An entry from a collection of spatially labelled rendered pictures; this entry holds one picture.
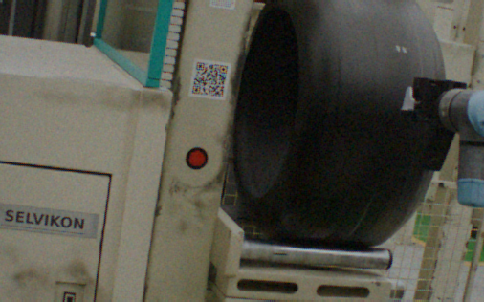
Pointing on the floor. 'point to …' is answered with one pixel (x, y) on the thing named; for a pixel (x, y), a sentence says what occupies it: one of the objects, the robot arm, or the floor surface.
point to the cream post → (187, 182)
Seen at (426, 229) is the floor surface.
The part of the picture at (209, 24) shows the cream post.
